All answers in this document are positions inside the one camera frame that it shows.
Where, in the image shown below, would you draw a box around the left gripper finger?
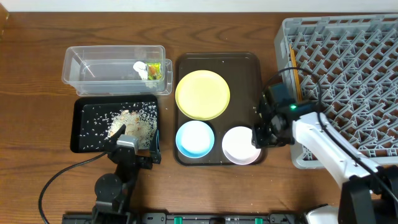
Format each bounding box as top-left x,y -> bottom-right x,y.
150,129 -> 161,159
104,124 -> 126,144

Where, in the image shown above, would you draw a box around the rice and food scraps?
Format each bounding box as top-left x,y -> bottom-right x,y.
78,101 -> 158,152

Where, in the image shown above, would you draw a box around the wooden chopstick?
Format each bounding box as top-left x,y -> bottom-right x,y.
289,45 -> 302,101

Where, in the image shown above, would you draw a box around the light blue bowl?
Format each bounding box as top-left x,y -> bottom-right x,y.
175,121 -> 215,159

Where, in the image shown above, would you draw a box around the white tissue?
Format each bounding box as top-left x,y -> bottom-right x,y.
133,61 -> 149,80

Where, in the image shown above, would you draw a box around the green snack wrapper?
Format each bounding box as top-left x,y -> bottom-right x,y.
146,62 -> 162,80

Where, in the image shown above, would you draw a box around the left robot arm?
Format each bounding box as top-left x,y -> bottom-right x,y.
91,125 -> 161,224

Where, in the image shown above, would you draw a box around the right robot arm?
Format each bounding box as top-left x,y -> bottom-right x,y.
252,83 -> 397,224

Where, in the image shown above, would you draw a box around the black waste tray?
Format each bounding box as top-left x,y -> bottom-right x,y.
70,95 -> 159,153

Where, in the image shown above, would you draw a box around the clear plastic waste bin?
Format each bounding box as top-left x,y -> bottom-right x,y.
62,45 -> 173,96

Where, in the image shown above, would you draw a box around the grey dishwasher rack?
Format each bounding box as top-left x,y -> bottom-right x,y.
274,14 -> 397,165

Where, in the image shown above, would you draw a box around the dark brown serving tray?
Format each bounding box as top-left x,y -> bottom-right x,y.
174,52 -> 262,166

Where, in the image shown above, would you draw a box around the yellow plate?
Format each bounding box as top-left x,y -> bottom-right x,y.
175,70 -> 231,121

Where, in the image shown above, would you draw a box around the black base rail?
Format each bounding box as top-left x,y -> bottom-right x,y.
62,212 -> 312,224

